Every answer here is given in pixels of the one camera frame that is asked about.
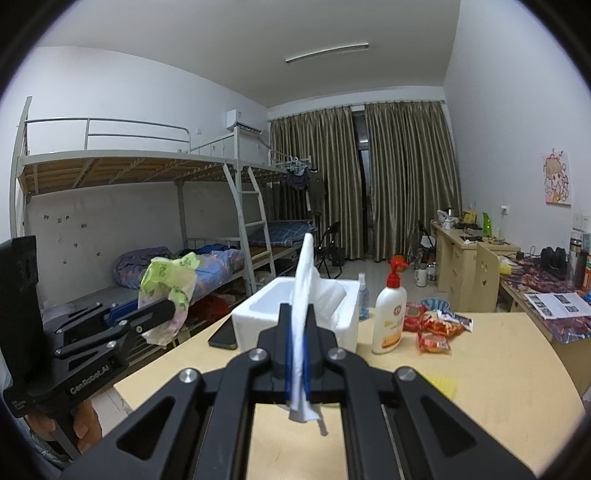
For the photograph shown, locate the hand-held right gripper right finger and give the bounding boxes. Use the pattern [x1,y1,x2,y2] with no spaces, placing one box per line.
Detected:
[302,307,536,480]

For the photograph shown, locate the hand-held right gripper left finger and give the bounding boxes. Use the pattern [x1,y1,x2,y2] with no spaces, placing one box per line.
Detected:
[60,302,296,480]

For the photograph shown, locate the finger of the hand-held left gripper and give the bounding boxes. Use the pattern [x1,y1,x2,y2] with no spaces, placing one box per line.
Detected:
[44,300,141,334]
[54,299,177,361]

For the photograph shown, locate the green plastic bag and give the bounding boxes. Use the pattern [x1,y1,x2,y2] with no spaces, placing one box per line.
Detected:
[137,251,200,347]

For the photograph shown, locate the white foam box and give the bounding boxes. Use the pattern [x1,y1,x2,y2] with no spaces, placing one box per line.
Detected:
[231,276,362,354]

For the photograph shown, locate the blue face mask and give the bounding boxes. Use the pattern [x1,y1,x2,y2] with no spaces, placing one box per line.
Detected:
[288,233,328,437]

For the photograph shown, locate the yellow sponge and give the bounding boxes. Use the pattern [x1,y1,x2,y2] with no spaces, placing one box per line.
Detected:
[427,375,459,398]

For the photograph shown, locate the person's left forearm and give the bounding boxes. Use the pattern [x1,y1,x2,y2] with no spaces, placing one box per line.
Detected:
[18,431,70,472]

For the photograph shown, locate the person's left hand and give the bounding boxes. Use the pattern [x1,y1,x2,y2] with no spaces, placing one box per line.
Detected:
[28,399,103,455]

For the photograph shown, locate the black smartphone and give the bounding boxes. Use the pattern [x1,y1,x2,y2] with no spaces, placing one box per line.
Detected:
[208,318,238,350]

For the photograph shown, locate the small clear spray bottle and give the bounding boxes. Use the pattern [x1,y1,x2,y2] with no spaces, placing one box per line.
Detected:
[356,272,371,321]

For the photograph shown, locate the white lotion pump bottle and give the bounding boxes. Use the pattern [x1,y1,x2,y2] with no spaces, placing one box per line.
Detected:
[372,256,408,355]

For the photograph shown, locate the blue patterned blanket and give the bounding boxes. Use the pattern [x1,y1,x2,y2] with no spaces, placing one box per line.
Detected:
[113,244,245,301]

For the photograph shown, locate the black folding chair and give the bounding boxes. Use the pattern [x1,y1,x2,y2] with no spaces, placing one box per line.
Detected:
[316,222,346,278]

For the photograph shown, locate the orange snack packet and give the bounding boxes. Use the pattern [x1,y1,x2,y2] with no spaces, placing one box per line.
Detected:
[422,318,465,337]

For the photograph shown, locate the blue plaid mattress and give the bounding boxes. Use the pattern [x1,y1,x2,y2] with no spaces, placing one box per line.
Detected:
[247,220,317,248]

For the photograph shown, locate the white dark snack packet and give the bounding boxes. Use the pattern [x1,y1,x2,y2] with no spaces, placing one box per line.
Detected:
[436,309,475,333]

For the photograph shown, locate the light wooden desk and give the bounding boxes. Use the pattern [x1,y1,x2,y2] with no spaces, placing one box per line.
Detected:
[430,219,522,305]

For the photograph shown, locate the hanging dark green garment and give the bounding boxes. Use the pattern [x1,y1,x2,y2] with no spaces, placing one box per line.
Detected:
[307,171,328,213]

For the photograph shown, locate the brown curtain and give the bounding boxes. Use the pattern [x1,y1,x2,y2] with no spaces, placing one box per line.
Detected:
[365,102,462,261]
[269,108,365,261]

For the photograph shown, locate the wooden chair with heart cutouts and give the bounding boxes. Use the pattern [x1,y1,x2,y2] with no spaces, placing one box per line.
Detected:
[475,243,502,313]

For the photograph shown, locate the hanging blue garment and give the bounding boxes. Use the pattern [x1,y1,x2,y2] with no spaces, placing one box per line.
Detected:
[285,166,309,192]

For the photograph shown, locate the white air conditioner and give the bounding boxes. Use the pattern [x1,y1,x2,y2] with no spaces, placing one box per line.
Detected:
[226,109,264,136]

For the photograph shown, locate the desk with patterned cloth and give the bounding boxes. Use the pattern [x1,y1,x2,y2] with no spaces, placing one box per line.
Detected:
[496,256,591,398]

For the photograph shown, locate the printed paper sheet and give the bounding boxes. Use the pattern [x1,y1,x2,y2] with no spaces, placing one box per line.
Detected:
[524,291,591,320]

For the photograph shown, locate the black headphones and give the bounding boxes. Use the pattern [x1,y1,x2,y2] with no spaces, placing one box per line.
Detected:
[540,247,571,278]

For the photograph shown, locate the row of toiletry bottles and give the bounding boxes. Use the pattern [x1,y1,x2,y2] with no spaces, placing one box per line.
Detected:
[569,231,591,291]

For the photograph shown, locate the ceiling tube light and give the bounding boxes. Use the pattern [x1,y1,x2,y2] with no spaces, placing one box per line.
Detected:
[285,43,370,64]

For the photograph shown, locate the pink cartoon wall poster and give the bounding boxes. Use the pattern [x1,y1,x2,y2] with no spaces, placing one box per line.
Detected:
[543,148,572,205]

